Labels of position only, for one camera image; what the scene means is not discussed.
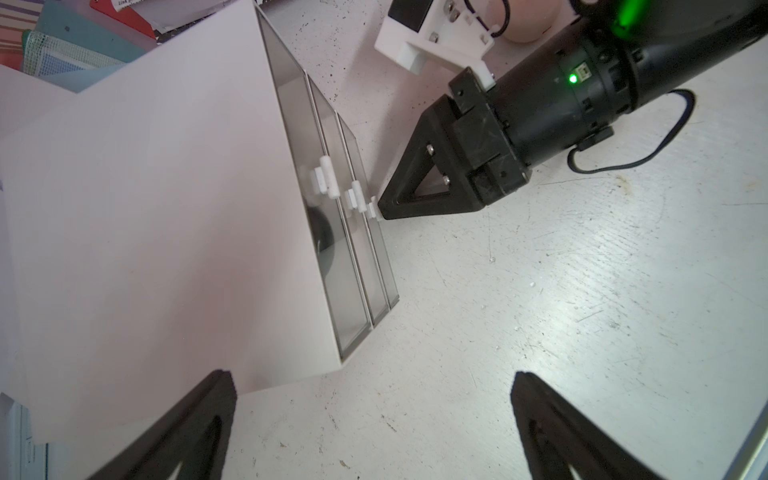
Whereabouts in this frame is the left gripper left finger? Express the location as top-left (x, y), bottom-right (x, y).
top-left (91, 370), bottom-right (237, 479)

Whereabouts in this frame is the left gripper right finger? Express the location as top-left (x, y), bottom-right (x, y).
top-left (510, 371), bottom-right (659, 479)

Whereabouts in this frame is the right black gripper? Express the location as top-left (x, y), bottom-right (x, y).
top-left (378, 68), bottom-right (530, 220)

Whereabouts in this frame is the white three-drawer box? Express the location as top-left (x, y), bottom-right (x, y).
top-left (1, 1), bottom-right (399, 443)

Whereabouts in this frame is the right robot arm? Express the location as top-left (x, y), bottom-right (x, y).
top-left (376, 1), bottom-right (767, 220)

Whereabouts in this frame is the teal books stack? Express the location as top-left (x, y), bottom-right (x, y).
top-left (1, 1), bottom-right (154, 93)

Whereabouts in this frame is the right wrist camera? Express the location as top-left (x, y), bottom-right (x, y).
top-left (374, 0), bottom-right (495, 90)

